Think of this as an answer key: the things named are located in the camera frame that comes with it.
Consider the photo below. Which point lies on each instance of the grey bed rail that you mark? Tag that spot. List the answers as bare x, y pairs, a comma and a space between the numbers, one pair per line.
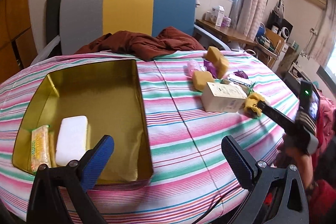
207, 39

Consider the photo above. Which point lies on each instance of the rust brown garment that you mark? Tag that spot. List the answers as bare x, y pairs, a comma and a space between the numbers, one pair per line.
143, 46

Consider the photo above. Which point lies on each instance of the pink jar on desk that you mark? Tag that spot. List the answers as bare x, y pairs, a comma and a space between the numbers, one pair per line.
226, 22

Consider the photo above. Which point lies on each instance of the person's right hand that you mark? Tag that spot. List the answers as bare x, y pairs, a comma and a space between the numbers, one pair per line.
303, 163

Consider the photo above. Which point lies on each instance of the purple candy packet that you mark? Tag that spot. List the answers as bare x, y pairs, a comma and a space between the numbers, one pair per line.
210, 68
241, 74

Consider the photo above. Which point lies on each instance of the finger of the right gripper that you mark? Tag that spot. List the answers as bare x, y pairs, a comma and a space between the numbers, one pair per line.
283, 121

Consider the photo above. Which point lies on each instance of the yellow sponge back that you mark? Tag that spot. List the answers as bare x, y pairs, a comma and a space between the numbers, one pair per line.
213, 55

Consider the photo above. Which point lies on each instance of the grey yellow blue headboard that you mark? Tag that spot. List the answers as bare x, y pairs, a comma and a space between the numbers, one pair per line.
83, 21

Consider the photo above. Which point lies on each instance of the white carton on desk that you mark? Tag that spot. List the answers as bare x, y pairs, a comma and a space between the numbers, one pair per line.
219, 15

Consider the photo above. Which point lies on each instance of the purple candy packet right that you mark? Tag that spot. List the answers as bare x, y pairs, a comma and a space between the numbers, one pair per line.
241, 74

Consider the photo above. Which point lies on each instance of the black shelf with appliances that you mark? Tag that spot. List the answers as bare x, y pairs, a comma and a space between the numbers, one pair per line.
279, 25

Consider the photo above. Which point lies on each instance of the red pink clothing pile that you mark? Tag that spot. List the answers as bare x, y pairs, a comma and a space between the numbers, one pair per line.
325, 124

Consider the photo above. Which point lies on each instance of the yellow snack packet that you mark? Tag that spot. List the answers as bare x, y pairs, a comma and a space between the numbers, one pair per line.
40, 151

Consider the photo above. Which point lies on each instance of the purple candy packet left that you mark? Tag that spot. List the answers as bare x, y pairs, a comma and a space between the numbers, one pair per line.
210, 68

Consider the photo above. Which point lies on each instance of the long cracker packet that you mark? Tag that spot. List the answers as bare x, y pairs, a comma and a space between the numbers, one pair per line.
246, 84

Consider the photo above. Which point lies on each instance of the yellow sponge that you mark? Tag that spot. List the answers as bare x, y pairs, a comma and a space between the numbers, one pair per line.
201, 78
213, 55
221, 66

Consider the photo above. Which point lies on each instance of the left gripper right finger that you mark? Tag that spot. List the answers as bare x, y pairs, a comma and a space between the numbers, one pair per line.
275, 195

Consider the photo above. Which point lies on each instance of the striped pink green blanket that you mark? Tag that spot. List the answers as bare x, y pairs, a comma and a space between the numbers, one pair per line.
191, 181

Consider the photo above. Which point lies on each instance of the wooden desk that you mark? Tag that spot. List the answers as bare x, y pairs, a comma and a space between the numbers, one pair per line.
226, 34

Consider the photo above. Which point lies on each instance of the white cardboard box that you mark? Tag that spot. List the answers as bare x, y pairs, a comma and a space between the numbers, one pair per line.
222, 98

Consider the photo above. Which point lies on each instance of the yellow sponge front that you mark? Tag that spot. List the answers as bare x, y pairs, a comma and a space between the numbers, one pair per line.
201, 78

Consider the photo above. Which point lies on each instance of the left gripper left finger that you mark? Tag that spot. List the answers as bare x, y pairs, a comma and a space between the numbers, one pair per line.
46, 204

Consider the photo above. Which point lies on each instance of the gold tin box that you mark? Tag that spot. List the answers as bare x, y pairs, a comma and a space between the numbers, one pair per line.
78, 106

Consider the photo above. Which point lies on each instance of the wooden wardrobe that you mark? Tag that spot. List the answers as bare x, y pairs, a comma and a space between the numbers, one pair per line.
18, 48

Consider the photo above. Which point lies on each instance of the white foam block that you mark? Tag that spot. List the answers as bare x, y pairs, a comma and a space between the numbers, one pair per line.
72, 140

